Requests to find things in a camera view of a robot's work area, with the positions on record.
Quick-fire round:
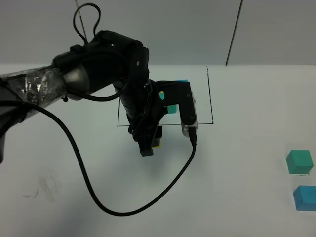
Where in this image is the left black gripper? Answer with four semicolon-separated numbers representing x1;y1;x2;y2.
113;76;166;157

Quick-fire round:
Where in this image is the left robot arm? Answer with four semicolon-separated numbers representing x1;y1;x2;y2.
0;31;166;156

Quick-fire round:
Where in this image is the green template cube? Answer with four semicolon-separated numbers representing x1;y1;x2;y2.
167;104;178;114

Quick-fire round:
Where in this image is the yellow template cube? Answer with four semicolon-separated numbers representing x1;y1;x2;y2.
159;91;164;100

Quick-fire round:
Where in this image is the blue template cube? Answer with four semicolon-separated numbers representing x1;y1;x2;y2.
175;79;188;82

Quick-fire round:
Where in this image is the black camera cable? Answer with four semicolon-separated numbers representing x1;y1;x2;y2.
0;100;198;217

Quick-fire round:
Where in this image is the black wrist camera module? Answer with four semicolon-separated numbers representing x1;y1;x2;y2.
156;81;198;140

